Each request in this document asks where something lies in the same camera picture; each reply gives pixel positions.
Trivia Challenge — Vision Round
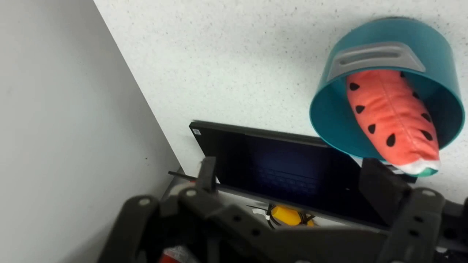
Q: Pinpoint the watermelon slice plush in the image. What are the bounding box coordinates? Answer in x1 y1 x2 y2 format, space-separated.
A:
345 68 441 178

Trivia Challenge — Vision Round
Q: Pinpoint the teal bowl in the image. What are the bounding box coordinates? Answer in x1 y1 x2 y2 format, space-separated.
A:
308 16 466 169

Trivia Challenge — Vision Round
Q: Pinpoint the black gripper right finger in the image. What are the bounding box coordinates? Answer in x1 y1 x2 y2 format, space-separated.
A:
356 159 468 263

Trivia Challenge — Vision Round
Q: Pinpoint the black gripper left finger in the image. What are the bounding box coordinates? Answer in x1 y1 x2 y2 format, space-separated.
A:
95 154 295 263

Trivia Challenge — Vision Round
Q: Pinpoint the small yellow object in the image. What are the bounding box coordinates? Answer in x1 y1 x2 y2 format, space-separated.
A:
266 203 317 229

